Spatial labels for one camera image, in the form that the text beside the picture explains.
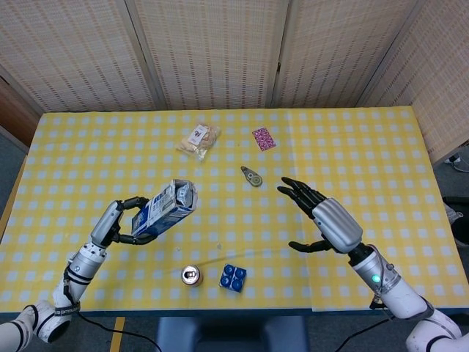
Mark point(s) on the yellow floor tape strip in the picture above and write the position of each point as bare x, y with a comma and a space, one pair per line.
117, 335

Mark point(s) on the red drink can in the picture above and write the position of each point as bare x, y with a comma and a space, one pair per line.
191, 275

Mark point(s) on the black trouser leg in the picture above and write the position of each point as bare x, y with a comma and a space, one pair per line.
463, 231

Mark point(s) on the blue four-cup pack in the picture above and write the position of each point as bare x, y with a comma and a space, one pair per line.
232, 278

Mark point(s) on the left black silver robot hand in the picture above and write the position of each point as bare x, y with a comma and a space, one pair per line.
104, 225

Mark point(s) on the woven folding screen panel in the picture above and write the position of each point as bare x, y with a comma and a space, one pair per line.
209, 51
73, 51
439, 73
337, 51

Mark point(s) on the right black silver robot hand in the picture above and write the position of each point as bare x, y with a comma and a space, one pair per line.
337, 225

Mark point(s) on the pink patterned card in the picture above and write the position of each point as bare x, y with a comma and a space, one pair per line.
264, 139

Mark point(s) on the brown wooden board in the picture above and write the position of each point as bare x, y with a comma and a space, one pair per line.
14, 113

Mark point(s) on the clear snack bag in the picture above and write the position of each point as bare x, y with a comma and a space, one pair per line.
199, 141

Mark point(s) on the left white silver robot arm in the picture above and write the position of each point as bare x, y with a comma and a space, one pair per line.
82, 265

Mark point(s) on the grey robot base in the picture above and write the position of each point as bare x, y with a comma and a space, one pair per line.
231, 335

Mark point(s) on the grey correction tape dispenser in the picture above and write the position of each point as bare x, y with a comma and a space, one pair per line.
253, 179

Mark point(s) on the blue white toothpaste box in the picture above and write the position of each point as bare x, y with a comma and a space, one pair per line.
157, 216

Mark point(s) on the white sneaker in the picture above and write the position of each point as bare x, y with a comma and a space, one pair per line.
452, 214

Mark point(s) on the white black shoe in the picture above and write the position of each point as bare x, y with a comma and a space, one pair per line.
458, 163

